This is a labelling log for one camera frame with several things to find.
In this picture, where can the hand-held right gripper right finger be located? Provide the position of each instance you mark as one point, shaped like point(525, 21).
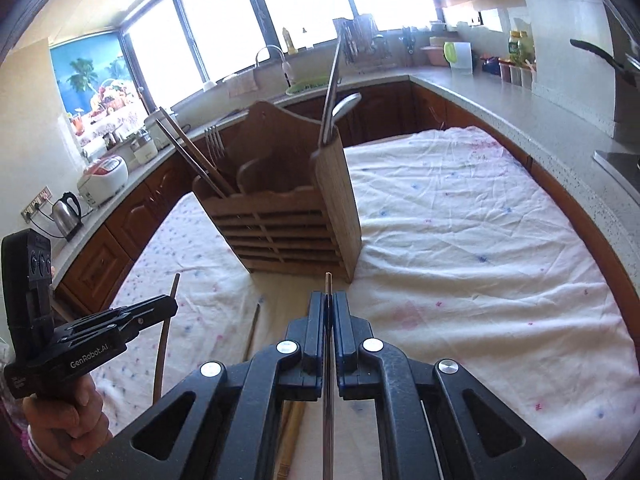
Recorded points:
point(395, 385)

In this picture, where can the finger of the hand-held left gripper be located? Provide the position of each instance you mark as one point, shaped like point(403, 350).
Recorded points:
point(125, 312)
point(140, 326)

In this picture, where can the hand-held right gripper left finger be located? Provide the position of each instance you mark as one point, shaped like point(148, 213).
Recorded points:
point(260, 385)

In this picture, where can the plain metal chopstick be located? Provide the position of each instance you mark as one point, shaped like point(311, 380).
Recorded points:
point(162, 350)
point(190, 158)
point(200, 152)
point(328, 435)

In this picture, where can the wooden utensil holder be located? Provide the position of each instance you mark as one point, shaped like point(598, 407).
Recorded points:
point(280, 220)

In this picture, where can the metal fork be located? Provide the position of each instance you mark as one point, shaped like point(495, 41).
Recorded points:
point(215, 147)

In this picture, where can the metal spoon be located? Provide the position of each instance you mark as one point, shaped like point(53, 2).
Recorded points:
point(347, 102)

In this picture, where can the person's left forearm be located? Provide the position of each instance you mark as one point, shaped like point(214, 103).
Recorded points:
point(30, 460)

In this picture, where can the person's left hand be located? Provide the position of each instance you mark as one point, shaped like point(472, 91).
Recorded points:
point(65, 420)

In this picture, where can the steel electric kettle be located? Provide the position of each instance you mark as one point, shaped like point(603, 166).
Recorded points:
point(66, 215)

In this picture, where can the white rice cooker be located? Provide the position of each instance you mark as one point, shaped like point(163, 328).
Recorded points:
point(102, 180)

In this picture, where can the white dotted tablecloth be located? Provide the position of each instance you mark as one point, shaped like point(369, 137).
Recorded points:
point(450, 235)

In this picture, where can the paper towel roll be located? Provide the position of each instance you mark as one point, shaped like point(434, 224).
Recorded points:
point(94, 150)

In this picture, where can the small white cooker pot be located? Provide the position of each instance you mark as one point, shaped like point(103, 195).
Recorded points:
point(143, 149)

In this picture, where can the large white cooker pot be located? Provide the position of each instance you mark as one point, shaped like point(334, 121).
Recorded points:
point(160, 127)

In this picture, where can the white dish cloth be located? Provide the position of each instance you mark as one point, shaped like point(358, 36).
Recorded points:
point(242, 85)

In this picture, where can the green basin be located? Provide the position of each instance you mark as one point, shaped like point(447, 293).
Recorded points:
point(307, 87)

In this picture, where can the grey speckled kitchen countertop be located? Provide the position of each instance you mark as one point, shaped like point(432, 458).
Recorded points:
point(525, 125)

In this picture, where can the curved sink faucet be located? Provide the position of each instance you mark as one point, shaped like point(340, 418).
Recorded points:
point(270, 48)

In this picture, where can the large kitchen window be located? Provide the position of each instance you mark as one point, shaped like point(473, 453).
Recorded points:
point(225, 20)

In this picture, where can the steel gas stove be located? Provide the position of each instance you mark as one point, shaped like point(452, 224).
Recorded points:
point(620, 162)

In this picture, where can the yellow bottle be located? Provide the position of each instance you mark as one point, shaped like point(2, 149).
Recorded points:
point(289, 41)

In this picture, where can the small dark bottle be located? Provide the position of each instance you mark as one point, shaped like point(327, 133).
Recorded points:
point(305, 39)

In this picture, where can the pink basin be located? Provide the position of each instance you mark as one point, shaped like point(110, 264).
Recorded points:
point(432, 55)

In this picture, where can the green and white pitcher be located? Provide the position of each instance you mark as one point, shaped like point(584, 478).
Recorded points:
point(459, 57)

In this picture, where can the row of spice jars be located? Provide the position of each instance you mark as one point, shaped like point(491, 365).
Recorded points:
point(517, 72)

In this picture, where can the scissors holder block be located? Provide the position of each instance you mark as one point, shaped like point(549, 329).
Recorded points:
point(408, 46)

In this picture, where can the dish drying rack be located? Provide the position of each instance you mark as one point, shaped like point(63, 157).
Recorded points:
point(365, 40)

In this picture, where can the cooking oil bottle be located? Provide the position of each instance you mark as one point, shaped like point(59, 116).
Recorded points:
point(520, 45)

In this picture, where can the black wok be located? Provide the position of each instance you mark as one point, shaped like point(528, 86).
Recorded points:
point(600, 57)

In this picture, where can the wall power outlet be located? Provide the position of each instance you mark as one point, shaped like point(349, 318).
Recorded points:
point(36, 203)

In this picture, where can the tropical wall poster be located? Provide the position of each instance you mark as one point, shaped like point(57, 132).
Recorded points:
point(90, 85)

